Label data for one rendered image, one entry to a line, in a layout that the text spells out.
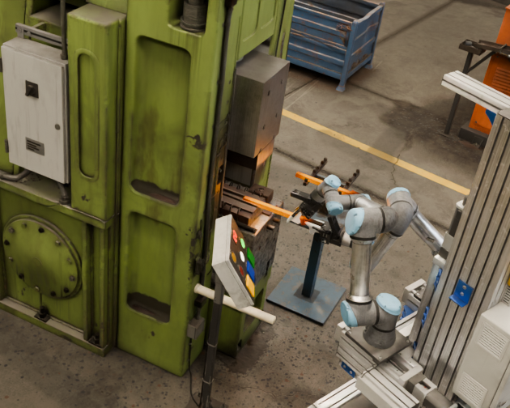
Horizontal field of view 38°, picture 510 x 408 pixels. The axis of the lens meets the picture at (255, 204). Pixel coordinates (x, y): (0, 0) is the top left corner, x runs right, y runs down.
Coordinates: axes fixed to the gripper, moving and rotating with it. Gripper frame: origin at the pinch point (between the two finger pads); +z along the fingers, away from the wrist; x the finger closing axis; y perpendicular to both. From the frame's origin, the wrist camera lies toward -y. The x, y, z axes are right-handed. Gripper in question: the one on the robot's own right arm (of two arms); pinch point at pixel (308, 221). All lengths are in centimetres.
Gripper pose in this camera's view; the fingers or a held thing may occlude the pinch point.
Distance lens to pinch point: 385.1
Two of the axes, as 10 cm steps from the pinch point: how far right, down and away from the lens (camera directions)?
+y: -1.1, 8.2, 5.7
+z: -9.0, -3.2, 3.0
